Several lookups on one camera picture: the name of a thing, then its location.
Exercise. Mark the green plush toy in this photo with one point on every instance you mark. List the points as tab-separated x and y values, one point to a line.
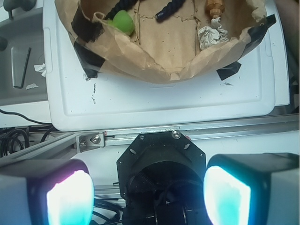
123	21

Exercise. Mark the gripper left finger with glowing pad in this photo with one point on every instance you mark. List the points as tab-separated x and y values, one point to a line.
45	192

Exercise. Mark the aluminium frame rail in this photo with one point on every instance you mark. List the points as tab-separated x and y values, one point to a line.
16	144

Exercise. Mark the black octagonal mount plate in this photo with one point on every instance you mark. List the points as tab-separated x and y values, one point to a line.
154	160

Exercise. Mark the grey plastic tray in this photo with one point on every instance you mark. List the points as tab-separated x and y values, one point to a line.
21	48

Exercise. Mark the crumpled white paper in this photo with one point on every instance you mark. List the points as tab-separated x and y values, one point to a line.
212	34

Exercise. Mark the white plastic lid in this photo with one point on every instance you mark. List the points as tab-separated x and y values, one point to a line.
112	101

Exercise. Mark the metal corner bracket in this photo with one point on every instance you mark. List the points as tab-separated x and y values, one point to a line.
86	141

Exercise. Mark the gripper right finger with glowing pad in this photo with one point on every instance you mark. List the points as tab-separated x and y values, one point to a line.
253	189

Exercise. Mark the black hex key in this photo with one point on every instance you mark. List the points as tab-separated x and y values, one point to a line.
20	63

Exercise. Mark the brown paper bag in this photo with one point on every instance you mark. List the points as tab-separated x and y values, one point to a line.
164	46

